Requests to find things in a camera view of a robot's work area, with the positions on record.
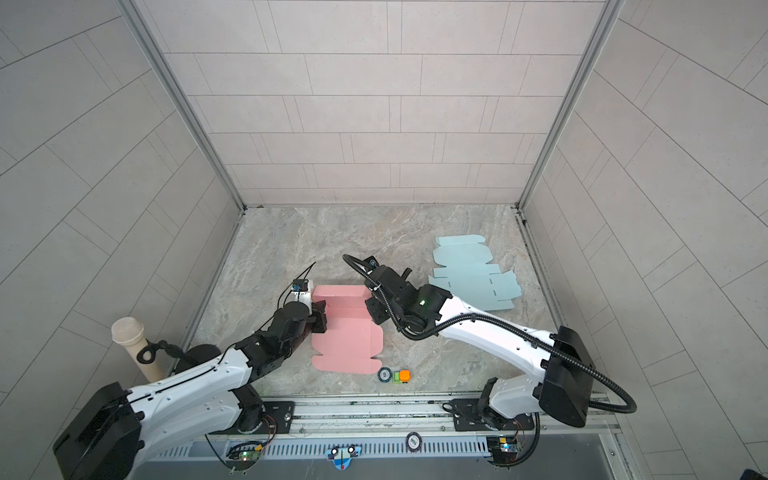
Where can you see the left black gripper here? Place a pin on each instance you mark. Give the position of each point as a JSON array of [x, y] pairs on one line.
[[319, 315]]

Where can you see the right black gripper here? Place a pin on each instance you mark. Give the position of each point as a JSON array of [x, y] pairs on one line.
[[371, 305]]

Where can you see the pink paper box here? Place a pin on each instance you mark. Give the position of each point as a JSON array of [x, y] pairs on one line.
[[352, 340]]

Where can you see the light blue paper box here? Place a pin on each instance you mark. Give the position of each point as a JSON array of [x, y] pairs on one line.
[[466, 269]]

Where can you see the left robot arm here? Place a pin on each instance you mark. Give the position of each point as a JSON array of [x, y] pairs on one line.
[[118, 428]]

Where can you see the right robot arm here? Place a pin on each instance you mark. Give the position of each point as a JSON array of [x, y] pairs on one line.
[[558, 377]]

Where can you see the orange green small toy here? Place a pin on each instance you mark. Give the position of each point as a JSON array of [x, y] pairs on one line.
[[402, 376]]

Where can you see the blue red sticker tag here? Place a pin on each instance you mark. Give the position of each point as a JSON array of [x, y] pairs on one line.
[[341, 456]]

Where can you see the left green circuit board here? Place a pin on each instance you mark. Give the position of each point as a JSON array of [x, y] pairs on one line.
[[246, 454]]

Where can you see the green circuit board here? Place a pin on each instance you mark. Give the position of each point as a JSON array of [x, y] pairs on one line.
[[504, 451], [246, 454]]

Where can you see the black round stand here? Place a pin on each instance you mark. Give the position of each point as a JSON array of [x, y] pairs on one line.
[[186, 359]]

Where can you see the right green circuit board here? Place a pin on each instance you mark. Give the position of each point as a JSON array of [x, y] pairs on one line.
[[504, 451]]

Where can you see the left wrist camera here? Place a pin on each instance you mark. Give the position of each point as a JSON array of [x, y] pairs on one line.
[[301, 285]]

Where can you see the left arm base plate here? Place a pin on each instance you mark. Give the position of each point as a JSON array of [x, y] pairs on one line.
[[271, 417]]

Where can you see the aluminium rail frame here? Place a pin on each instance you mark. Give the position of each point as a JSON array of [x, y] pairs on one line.
[[337, 418]]

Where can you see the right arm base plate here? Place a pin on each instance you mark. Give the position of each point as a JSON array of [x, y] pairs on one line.
[[468, 416]]

